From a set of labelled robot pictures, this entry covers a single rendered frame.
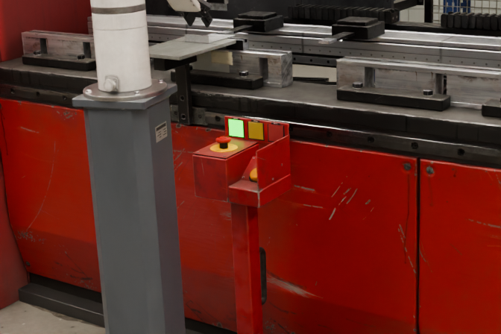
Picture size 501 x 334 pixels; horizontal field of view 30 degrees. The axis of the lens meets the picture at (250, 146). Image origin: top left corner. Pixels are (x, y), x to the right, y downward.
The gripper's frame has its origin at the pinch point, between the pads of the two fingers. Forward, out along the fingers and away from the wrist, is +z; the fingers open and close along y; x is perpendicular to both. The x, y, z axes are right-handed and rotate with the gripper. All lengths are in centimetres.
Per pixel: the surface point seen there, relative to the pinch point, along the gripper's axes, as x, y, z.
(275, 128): 27.5, -35.2, 8.5
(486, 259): 39, -89, 36
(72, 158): 35, 50, 32
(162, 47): 12.4, 5.2, -1.8
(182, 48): 12.2, -1.7, -1.6
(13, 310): 78, 82, 74
